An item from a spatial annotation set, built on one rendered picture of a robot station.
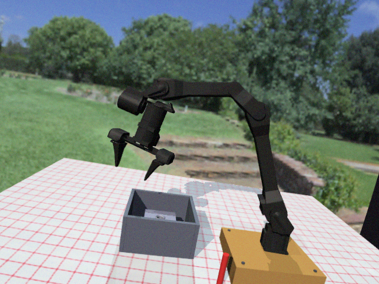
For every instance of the red peg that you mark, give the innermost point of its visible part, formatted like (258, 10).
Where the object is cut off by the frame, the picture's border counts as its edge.
(223, 267)

